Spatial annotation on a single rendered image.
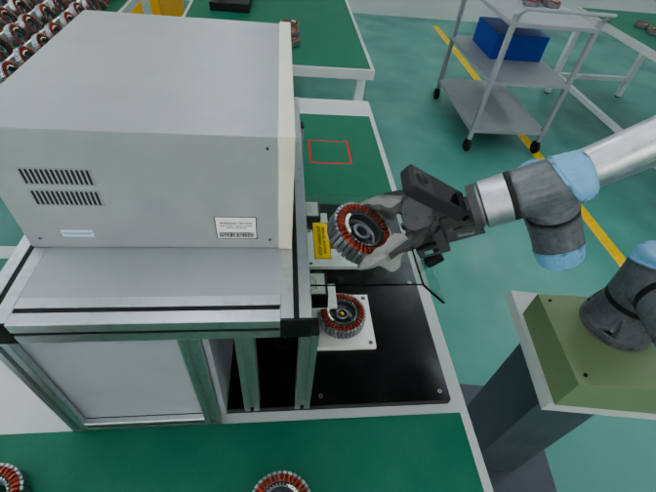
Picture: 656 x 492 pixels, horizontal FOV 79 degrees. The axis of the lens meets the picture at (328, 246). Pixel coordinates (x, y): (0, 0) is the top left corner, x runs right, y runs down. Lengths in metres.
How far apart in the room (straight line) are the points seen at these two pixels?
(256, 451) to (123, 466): 0.24
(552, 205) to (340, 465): 0.59
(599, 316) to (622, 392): 0.16
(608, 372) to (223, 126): 0.90
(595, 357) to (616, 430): 1.10
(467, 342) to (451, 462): 1.15
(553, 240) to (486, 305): 1.53
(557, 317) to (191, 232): 0.85
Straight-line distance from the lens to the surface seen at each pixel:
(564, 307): 1.13
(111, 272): 0.66
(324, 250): 0.72
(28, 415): 1.03
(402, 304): 1.05
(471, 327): 2.08
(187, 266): 0.64
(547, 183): 0.63
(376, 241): 0.68
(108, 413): 0.91
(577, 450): 2.01
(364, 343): 0.95
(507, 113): 3.63
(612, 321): 1.08
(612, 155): 0.80
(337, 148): 1.58
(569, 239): 0.70
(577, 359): 1.04
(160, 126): 0.55
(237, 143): 0.53
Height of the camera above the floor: 1.58
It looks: 46 degrees down
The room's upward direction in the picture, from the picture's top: 7 degrees clockwise
